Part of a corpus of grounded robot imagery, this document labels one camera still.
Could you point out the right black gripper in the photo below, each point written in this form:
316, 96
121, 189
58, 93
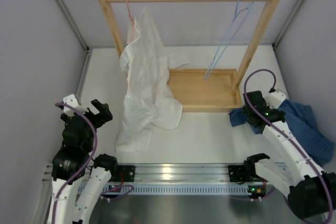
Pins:
245, 109

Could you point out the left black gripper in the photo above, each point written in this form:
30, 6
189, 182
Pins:
105, 114

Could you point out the blue checkered shirt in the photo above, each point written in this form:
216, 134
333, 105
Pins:
302, 123

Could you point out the light blue wire hanger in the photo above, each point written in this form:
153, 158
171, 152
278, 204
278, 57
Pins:
239, 17

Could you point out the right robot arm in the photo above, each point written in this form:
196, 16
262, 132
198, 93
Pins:
308, 189

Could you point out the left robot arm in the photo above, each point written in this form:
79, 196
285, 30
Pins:
77, 177

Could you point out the white shirt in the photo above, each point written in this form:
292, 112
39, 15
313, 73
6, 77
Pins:
148, 100

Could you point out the wooden clothes rack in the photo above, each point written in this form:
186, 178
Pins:
221, 92

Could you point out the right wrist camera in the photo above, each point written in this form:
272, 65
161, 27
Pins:
275, 99

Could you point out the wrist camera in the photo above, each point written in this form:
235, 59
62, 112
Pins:
275, 99
73, 101

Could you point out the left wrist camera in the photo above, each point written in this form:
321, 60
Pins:
73, 101

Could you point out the aluminium mounting rail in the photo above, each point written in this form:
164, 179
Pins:
211, 173

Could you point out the pink wire hanger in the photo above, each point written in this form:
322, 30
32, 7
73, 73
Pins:
132, 21

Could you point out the slotted cable duct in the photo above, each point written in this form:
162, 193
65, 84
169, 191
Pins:
193, 189

